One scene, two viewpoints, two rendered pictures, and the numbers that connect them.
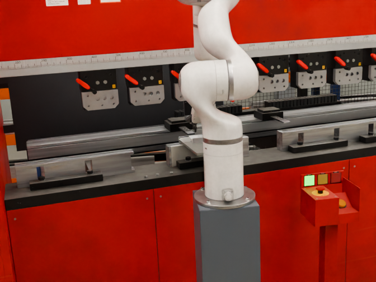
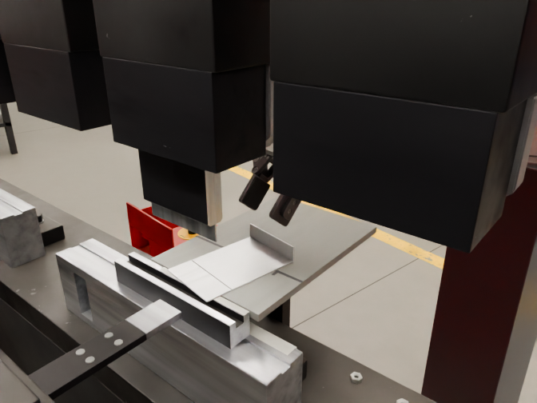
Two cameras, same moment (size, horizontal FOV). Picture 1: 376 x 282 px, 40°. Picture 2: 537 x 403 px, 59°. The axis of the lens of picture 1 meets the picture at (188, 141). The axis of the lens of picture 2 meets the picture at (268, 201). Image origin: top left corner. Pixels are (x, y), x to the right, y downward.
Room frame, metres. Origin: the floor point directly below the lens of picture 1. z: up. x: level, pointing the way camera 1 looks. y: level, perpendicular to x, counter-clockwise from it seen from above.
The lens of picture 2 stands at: (2.48, 0.39, 1.31)
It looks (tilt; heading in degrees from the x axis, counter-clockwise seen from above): 24 degrees down; 236
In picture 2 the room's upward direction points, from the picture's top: straight up
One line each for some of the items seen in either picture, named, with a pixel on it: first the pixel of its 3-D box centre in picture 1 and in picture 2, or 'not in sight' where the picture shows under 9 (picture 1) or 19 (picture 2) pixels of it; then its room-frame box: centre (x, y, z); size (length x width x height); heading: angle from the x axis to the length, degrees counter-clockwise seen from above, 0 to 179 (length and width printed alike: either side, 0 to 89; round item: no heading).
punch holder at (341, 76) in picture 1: (344, 66); not in sight; (2.53, -0.78, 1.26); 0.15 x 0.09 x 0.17; 107
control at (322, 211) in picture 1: (329, 197); (179, 238); (2.09, -0.60, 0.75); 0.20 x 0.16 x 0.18; 99
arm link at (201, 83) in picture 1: (210, 100); not in sight; (1.51, -0.07, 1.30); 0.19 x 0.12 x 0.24; 93
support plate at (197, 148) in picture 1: (206, 144); (271, 245); (2.17, -0.08, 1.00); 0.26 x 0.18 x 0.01; 17
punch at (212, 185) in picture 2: (194, 108); (179, 185); (2.31, -0.04, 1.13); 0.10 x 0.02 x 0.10; 107
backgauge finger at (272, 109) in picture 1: (275, 115); not in sight; (2.61, -0.45, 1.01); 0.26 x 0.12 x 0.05; 17
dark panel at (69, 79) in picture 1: (122, 97); not in sight; (2.73, 0.34, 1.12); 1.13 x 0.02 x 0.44; 107
